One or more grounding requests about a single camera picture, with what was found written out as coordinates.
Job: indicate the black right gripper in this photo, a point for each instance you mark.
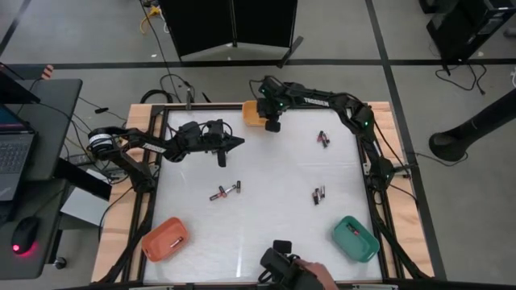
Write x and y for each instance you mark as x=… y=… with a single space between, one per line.
x=269 y=109

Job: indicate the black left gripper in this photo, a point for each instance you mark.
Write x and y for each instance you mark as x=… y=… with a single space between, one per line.
x=207 y=146

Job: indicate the black copper AA battery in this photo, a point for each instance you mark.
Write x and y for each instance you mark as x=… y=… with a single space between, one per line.
x=238 y=187
x=315 y=199
x=221 y=190

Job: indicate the silver black AA battery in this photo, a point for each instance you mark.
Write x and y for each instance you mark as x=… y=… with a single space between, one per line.
x=230 y=189

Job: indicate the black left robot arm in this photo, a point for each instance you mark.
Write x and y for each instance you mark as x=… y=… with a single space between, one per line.
x=141 y=143

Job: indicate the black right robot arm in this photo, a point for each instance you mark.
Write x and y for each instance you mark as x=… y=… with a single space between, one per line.
x=314 y=101

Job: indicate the yellow plastic bin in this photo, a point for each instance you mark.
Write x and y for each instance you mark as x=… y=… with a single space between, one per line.
x=250 y=114

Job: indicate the wooden table board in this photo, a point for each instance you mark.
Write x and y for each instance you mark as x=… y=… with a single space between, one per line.
x=137 y=117

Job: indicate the orange plastic bin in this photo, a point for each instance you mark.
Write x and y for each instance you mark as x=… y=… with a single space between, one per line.
x=161 y=245

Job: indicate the black folding screen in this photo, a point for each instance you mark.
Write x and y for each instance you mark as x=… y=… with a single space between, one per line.
x=209 y=24

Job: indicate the black handheld device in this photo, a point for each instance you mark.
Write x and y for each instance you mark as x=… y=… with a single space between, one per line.
x=278 y=262

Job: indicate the green plastic bin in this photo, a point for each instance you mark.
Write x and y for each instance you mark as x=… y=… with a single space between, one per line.
x=356 y=243

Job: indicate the grey flat box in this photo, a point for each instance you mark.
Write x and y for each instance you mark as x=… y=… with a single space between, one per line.
x=86 y=207

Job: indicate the person's hand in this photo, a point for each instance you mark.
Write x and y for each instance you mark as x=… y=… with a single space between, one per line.
x=318 y=274

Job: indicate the black desk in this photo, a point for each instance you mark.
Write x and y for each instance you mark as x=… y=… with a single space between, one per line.
x=56 y=121

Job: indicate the black round-base stand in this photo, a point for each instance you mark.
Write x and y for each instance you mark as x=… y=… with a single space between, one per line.
x=447 y=147

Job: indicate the red white striped object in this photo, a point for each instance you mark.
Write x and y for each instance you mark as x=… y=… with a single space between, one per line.
x=47 y=72

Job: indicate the black caster wheel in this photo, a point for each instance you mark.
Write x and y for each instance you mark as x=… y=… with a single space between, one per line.
x=60 y=263

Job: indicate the grey laptop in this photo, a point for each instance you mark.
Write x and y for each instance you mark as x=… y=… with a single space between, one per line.
x=16 y=157

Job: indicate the black cabinet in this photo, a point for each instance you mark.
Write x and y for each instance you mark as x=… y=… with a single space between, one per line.
x=463 y=32

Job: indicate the black computer mouse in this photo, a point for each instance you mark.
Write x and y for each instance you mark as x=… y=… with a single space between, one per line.
x=25 y=233

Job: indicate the black desk monitor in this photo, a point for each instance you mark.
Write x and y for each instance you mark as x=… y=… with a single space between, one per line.
x=12 y=90

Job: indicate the black aluminium table frame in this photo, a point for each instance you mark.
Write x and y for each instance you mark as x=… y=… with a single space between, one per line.
x=209 y=107

